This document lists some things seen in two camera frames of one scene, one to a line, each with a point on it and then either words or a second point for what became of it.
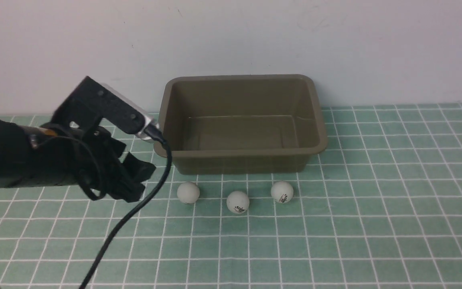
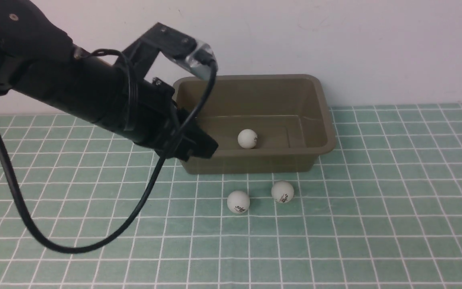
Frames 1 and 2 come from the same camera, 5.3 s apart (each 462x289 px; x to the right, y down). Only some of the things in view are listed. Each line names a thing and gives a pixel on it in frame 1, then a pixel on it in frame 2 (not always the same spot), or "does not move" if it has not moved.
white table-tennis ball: (282, 192) does not move
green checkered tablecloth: (398, 200) does not move
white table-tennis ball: (238, 202) does not move
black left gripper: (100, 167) -> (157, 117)
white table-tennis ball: (188, 192) -> (247, 138)
